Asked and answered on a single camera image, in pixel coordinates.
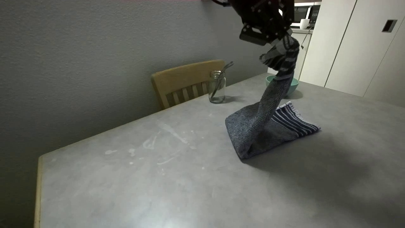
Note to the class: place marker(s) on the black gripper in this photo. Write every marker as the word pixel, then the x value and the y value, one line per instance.
pixel 261 10

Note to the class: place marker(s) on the blue striped towel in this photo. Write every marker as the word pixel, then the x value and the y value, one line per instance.
pixel 253 126

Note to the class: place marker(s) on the white cup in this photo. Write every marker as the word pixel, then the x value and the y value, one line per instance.
pixel 304 24

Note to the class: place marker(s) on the white counter cabinet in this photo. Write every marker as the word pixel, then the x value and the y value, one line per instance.
pixel 302 54

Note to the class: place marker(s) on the microwave oven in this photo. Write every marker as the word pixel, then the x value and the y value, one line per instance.
pixel 310 14

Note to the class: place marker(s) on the clear glass jar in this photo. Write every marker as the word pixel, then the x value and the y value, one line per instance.
pixel 216 90

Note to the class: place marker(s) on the tall white cabinet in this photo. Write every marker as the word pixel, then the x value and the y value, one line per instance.
pixel 358 54

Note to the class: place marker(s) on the wooden slat-back chair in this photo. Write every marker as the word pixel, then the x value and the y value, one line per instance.
pixel 185 76

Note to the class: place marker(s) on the black panel on cabinet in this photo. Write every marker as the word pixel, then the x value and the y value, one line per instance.
pixel 388 25

